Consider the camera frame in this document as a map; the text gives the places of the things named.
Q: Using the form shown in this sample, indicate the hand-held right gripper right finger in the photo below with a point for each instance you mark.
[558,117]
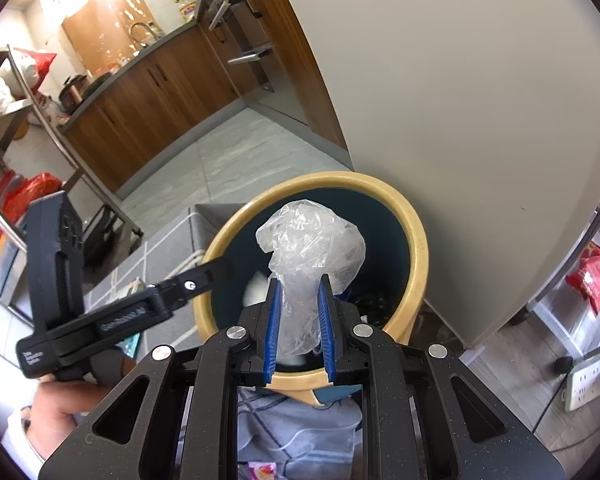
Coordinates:
[328,330]

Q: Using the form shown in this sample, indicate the steel shelf rack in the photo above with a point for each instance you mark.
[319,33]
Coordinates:
[45,120]

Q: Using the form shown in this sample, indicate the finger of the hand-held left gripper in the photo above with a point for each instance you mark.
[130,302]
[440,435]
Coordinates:
[200,280]

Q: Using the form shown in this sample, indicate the steel kitchen faucet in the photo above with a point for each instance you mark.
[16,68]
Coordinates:
[142,30]

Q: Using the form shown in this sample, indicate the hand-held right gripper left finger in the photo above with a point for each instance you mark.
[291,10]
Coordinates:
[271,330]

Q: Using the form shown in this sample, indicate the wooden kitchen cabinets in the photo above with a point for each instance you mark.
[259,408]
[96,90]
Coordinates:
[145,105]

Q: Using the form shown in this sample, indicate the person's left hand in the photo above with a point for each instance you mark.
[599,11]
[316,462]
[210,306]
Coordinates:
[65,410]

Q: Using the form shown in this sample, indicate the pink printed packet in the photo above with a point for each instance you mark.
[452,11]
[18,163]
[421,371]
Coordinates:
[261,472]

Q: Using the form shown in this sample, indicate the small red and white bag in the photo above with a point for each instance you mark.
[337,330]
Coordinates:
[37,67]

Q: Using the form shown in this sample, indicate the large red plastic bag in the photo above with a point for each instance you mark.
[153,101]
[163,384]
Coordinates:
[35,190]

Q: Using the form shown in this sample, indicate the orange window panel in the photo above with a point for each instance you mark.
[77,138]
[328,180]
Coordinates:
[105,30]

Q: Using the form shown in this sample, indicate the dark cooking pot with lid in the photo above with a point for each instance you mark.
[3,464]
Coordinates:
[74,94]

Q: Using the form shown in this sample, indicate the steel built-in oven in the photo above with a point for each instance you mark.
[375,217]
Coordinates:
[240,25]

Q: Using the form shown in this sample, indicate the grey checked tablecloth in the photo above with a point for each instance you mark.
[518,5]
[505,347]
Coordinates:
[290,425]

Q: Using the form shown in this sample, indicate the yellow oil bottle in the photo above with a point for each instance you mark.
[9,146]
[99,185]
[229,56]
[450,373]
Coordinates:
[188,11]

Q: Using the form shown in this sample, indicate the clear plastic storage box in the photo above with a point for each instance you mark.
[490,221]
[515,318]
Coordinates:
[0,270]

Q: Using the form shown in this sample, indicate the white power strip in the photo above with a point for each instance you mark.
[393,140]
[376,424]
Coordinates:
[587,380]

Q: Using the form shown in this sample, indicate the red plastic packet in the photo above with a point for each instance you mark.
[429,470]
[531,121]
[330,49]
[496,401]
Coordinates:
[592,277]

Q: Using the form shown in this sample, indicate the beige refrigerator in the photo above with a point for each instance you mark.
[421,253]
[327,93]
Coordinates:
[455,135]

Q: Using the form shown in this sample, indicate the yellow rimmed dark bin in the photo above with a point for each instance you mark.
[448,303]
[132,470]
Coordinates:
[385,220]

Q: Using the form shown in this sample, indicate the clear plastic bag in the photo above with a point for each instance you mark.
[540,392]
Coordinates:
[310,240]

